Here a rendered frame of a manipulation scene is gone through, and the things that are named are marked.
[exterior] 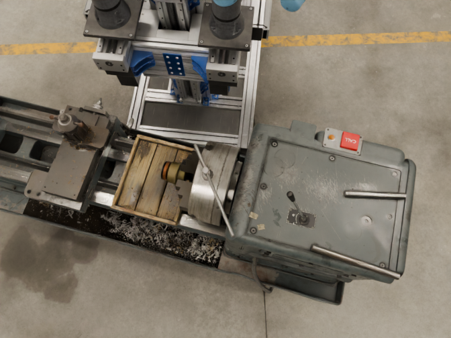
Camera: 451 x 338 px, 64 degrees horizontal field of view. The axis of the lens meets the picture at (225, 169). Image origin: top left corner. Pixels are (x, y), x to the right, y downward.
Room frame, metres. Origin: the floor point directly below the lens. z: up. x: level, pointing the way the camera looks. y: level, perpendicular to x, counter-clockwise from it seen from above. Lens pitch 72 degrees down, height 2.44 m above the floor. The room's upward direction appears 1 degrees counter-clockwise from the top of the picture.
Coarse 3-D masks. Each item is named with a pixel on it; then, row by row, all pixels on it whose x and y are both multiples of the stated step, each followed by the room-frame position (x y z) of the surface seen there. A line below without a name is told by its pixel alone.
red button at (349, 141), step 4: (344, 132) 0.50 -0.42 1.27; (348, 132) 0.50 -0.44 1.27; (344, 136) 0.48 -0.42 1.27; (348, 136) 0.48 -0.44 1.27; (352, 136) 0.48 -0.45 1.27; (356, 136) 0.48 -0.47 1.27; (344, 140) 0.47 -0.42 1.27; (348, 140) 0.47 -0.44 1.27; (352, 140) 0.47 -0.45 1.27; (356, 140) 0.47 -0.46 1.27; (340, 144) 0.45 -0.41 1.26; (344, 144) 0.45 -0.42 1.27; (348, 144) 0.45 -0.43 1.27; (352, 144) 0.45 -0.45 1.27; (356, 144) 0.45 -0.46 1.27; (348, 148) 0.44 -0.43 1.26; (352, 148) 0.44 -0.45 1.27; (356, 148) 0.44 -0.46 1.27
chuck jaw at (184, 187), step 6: (180, 180) 0.38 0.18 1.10; (180, 186) 0.36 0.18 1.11; (186, 186) 0.36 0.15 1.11; (180, 192) 0.33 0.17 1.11; (186, 192) 0.33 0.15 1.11; (180, 198) 0.32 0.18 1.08; (186, 198) 0.31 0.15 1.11; (180, 204) 0.29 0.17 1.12; (186, 204) 0.29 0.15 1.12; (186, 210) 0.27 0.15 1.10; (192, 216) 0.24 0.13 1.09
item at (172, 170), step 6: (168, 162) 0.46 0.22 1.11; (174, 162) 0.46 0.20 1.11; (180, 162) 0.46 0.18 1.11; (162, 168) 0.43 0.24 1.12; (168, 168) 0.43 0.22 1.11; (174, 168) 0.43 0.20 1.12; (162, 174) 0.41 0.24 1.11; (168, 174) 0.40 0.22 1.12; (174, 174) 0.40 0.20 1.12; (180, 174) 0.40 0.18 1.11; (186, 174) 0.42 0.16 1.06; (168, 180) 0.39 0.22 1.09; (174, 180) 0.38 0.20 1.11
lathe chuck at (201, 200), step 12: (216, 144) 0.50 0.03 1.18; (204, 156) 0.43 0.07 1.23; (216, 156) 0.43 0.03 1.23; (216, 168) 0.38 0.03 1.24; (204, 180) 0.34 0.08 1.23; (216, 180) 0.34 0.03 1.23; (192, 192) 0.31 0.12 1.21; (204, 192) 0.30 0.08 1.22; (192, 204) 0.27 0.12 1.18; (204, 204) 0.27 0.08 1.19; (204, 216) 0.23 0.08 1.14
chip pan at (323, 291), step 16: (32, 112) 0.98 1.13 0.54; (0, 192) 0.50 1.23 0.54; (16, 208) 0.41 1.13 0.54; (240, 272) 0.05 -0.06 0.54; (256, 272) 0.05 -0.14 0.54; (272, 272) 0.04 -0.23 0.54; (288, 272) 0.04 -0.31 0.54; (304, 288) -0.04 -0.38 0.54; (320, 288) -0.04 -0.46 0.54; (336, 288) -0.04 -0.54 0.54
